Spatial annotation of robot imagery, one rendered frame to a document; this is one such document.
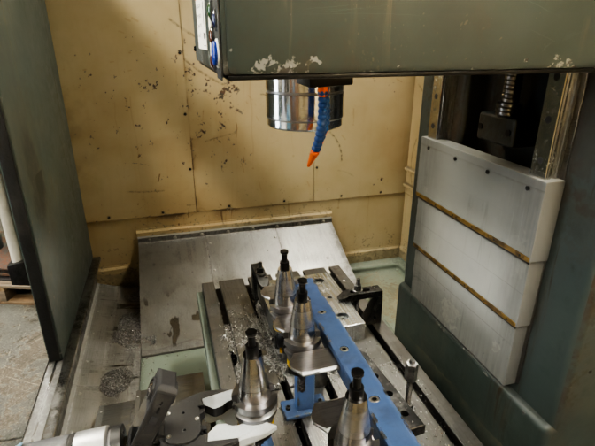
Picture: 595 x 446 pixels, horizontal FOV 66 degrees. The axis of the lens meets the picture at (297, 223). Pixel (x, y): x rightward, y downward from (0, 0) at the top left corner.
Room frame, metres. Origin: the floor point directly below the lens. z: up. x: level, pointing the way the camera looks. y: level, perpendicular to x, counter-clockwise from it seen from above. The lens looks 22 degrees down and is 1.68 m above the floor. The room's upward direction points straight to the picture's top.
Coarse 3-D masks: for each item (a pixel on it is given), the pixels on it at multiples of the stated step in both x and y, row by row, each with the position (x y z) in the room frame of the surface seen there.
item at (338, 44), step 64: (192, 0) 1.01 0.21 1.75; (256, 0) 0.62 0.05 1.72; (320, 0) 0.64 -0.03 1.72; (384, 0) 0.66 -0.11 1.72; (448, 0) 0.69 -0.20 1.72; (512, 0) 0.72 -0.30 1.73; (576, 0) 0.75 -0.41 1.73; (256, 64) 0.61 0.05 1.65; (320, 64) 0.64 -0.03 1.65; (384, 64) 0.66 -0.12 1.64; (448, 64) 0.69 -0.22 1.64; (512, 64) 0.72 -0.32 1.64; (576, 64) 0.76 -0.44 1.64
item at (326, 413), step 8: (328, 400) 0.49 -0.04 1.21; (336, 400) 0.49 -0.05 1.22; (320, 408) 0.48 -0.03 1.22; (328, 408) 0.48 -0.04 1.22; (336, 408) 0.48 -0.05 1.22; (312, 416) 0.46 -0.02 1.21; (320, 416) 0.46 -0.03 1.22; (328, 416) 0.46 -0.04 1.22; (336, 416) 0.46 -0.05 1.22; (320, 424) 0.45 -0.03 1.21; (328, 424) 0.45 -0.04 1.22
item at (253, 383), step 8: (248, 360) 0.48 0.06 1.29; (256, 360) 0.48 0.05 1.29; (248, 368) 0.48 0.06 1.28; (256, 368) 0.48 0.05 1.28; (264, 368) 0.49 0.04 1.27; (240, 376) 0.49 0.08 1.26; (248, 376) 0.48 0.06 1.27; (256, 376) 0.48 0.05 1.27; (264, 376) 0.49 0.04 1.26; (240, 384) 0.49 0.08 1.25; (248, 384) 0.48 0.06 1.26; (256, 384) 0.48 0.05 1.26; (264, 384) 0.48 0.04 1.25; (240, 392) 0.48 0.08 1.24; (248, 392) 0.48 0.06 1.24; (256, 392) 0.48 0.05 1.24; (264, 392) 0.48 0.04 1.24; (240, 400) 0.48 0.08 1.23; (248, 400) 0.47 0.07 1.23; (256, 400) 0.47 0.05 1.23; (264, 400) 0.48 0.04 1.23
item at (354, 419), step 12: (348, 396) 0.42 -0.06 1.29; (348, 408) 0.41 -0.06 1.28; (360, 408) 0.40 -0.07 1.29; (348, 420) 0.40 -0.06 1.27; (360, 420) 0.40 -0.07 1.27; (336, 432) 0.42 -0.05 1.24; (348, 432) 0.40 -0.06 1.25; (360, 432) 0.40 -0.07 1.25; (336, 444) 0.41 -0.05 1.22; (348, 444) 0.40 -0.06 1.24; (360, 444) 0.40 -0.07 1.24
